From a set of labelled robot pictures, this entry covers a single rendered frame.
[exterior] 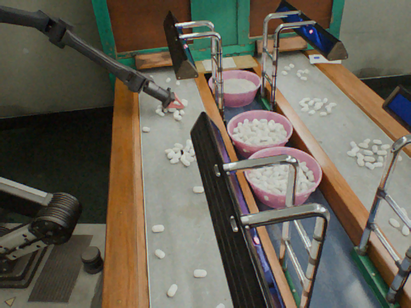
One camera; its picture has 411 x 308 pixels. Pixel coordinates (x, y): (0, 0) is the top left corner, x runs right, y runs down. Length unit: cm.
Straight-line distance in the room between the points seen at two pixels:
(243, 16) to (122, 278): 152
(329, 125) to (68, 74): 216
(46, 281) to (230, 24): 153
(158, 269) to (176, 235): 13
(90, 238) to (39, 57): 188
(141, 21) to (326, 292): 155
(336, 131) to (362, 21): 186
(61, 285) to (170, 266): 52
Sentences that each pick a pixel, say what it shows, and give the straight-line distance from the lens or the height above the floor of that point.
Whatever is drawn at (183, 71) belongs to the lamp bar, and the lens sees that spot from 127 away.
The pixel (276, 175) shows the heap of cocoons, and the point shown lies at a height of 74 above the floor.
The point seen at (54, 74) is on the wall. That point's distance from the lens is 314.
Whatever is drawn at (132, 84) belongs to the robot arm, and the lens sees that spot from 160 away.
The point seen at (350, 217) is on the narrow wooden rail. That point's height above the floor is 75.
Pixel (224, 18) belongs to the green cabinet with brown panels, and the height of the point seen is 99.
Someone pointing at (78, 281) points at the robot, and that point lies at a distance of 144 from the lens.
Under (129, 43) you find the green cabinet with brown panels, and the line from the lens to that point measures 207.
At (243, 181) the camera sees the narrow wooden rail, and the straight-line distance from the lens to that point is 124.
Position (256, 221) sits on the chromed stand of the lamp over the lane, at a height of 112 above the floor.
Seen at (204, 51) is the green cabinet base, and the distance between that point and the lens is 210.
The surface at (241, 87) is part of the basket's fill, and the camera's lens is 188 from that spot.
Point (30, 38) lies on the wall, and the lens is 308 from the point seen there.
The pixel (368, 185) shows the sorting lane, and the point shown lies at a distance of 134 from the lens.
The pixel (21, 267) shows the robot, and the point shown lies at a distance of 151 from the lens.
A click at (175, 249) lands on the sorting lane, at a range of 109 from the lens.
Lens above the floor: 159
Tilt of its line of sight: 37 degrees down
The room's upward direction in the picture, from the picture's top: 4 degrees counter-clockwise
